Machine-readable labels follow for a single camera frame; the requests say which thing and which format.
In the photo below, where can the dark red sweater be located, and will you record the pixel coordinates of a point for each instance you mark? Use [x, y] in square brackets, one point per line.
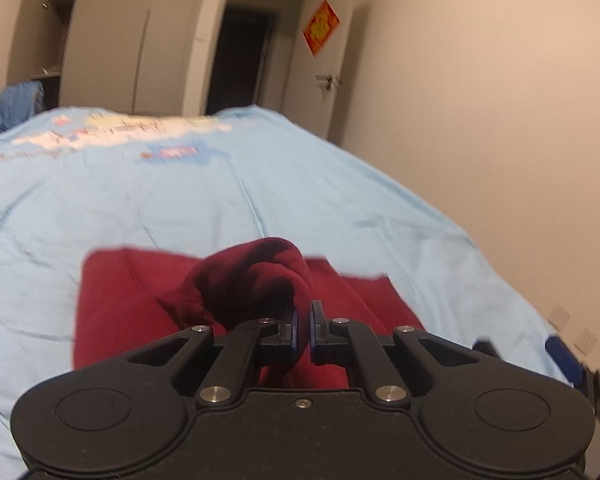
[130, 297]

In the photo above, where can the red diamond door decoration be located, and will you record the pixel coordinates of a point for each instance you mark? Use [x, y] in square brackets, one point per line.
[321, 25]

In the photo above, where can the open grey wardrobe door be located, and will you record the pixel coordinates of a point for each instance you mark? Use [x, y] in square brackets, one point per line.
[28, 44]

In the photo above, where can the light blue cartoon bed quilt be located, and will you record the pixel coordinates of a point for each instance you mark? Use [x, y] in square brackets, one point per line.
[77, 179]

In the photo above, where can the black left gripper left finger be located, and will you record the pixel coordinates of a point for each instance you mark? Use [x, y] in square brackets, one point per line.
[216, 370]

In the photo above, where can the black door handle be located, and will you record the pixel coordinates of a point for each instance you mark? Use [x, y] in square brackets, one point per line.
[328, 82]

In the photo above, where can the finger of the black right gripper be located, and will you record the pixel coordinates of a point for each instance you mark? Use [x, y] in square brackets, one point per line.
[485, 347]
[580, 376]

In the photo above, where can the white room door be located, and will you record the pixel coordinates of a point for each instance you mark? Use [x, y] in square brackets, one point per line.
[305, 103]

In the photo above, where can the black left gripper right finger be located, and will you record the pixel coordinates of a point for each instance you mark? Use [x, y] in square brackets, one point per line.
[405, 368]

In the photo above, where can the grey built-in wardrobe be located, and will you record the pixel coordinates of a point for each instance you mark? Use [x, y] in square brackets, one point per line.
[129, 56]

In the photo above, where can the white wall socket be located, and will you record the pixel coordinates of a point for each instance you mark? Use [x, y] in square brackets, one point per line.
[585, 342]
[558, 317]

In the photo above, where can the blue clothes pile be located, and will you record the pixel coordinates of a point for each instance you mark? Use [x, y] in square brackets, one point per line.
[19, 103]

